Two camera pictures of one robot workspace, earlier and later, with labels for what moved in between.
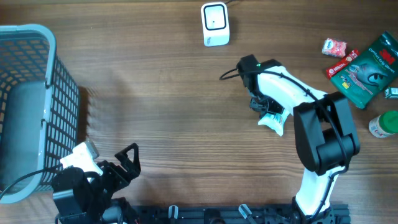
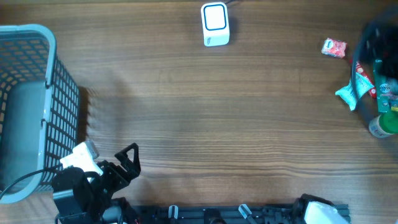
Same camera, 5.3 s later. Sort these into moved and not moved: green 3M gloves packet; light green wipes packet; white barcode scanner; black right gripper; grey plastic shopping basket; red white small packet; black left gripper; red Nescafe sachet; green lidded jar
Moved: light green wipes packet; red Nescafe sachet; black right gripper; green 3M gloves packet
Not moved: green lidded jar; grey plastic shopping basket; red white small packet; white barcode scanner; black left gripper
